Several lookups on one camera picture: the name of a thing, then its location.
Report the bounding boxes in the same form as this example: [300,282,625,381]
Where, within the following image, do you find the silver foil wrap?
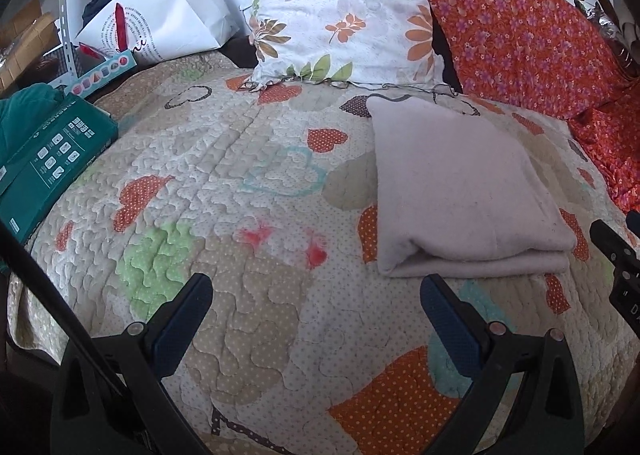
[582,4,628,38]

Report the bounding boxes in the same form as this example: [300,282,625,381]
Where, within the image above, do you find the red floral pillow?
[427,0,640,216]

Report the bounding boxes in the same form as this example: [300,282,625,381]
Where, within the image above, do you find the heart-patterned quilt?
[7,52,640,455]

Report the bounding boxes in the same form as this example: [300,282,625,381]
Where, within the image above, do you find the light blue toy shapes box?
[52,50,138,98]

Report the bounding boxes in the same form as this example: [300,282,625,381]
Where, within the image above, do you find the dark brown upholstery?
[217,34,263,70]

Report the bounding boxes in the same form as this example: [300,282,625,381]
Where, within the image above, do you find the white paper bag red handles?
[75,0,242,67]

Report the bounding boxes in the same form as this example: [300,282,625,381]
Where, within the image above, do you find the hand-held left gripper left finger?
[50,273,213,455]

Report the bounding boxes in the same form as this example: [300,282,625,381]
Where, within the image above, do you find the floral leaf-print pillow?
[237,0,448,91]

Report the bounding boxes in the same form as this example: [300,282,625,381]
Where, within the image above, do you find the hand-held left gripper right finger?
[419,274,586,455]

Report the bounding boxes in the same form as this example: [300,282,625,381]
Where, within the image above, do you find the black strap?
[0,222,126,403]

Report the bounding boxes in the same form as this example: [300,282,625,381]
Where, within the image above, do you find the teal plush cloth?
[0,84,63,156]

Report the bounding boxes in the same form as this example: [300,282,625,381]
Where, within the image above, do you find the cardboard box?
[0,10,63,92]

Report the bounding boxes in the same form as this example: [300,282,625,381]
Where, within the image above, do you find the green paper ream box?
[0,95,120,245]

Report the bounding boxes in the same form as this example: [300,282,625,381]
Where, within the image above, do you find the beige towel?
[365,95,578,279]

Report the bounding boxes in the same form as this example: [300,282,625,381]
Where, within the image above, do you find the white perforated strip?
[57,0,81,78]

